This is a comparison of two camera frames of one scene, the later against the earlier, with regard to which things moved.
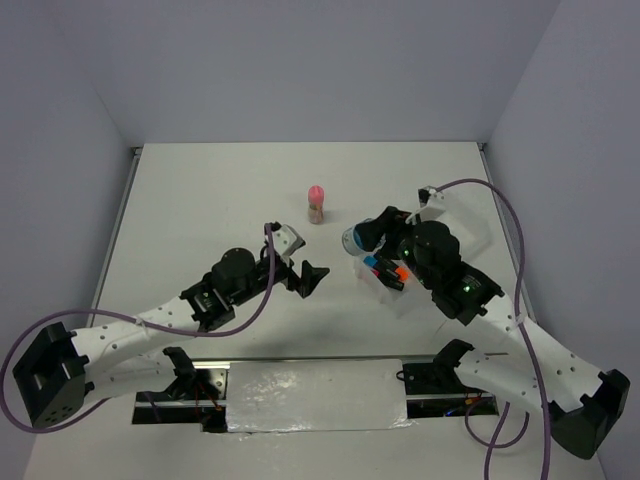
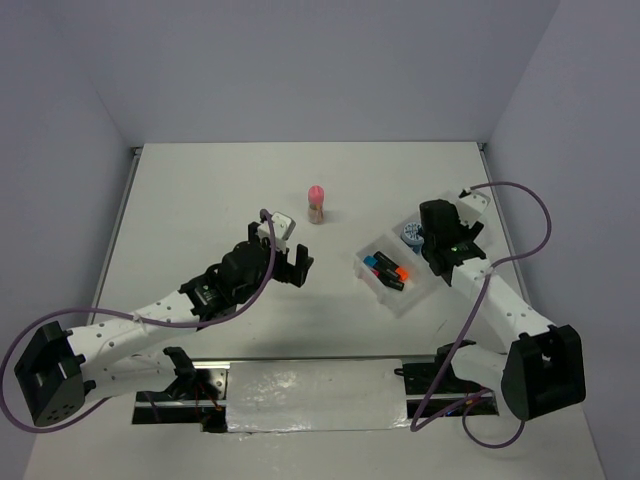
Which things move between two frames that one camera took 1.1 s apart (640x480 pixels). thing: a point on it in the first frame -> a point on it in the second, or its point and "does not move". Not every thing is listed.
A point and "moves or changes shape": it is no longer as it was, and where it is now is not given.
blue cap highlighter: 371,260 does not move
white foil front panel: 315,396 does not move
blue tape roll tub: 351,245 moves or changes shape
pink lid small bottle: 316,213 does not move
